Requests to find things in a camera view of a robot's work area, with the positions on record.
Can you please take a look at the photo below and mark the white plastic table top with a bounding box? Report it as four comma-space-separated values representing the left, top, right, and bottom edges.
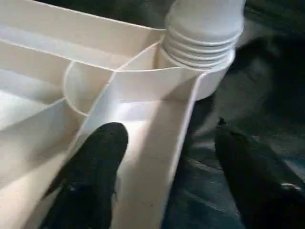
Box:
0, 0, 236, 229

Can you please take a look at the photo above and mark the black mat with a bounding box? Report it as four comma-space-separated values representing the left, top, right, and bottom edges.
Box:
48, 0, 305, 229

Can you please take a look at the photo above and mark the white plastic table leg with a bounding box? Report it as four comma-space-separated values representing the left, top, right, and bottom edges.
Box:
160, 0, 246, 71

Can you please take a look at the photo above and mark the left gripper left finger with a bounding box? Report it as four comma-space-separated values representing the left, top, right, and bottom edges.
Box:
38, 122, 129, 229

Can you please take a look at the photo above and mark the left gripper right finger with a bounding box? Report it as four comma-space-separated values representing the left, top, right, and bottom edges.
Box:
214, 118, 305, 229

